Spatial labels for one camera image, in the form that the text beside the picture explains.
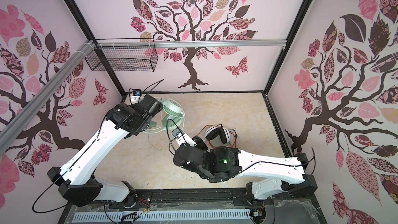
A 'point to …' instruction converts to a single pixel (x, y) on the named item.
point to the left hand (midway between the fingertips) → (132, 115)
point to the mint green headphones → (173, 114)
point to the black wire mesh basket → (134, 55)
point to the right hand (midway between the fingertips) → (184, 140)
